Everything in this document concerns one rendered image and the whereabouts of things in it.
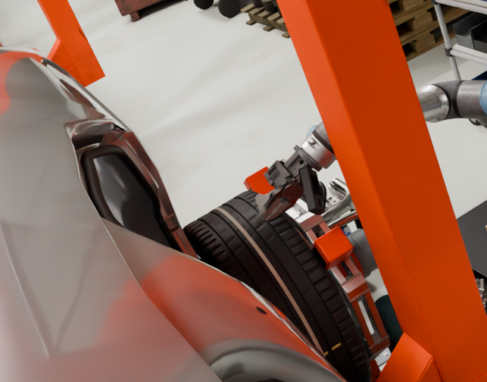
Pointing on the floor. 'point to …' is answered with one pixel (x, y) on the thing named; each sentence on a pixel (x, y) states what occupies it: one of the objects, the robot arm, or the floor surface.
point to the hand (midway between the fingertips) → (262, 221)
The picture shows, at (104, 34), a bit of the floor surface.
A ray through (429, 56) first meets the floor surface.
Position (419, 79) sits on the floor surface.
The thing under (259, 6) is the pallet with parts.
